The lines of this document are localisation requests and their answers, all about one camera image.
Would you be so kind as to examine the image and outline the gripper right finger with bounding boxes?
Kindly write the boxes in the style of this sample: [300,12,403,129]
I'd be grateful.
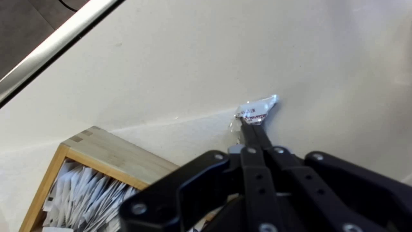
[252,124,412,232]

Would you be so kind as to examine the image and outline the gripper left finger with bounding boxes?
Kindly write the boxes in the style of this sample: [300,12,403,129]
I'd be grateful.
[119,119,279,232]

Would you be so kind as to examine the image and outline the white sauce packet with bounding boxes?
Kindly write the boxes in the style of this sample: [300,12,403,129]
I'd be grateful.
[229,94,279,144]

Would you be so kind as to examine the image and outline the wooden box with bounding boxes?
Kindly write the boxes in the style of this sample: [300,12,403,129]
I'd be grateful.
[18,126,222,232]

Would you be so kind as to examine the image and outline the heap of white packets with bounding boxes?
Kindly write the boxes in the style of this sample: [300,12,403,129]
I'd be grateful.
[41,160,206,232]

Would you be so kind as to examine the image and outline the black cable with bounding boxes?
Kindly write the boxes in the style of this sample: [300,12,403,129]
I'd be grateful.
[59,0,79,13]

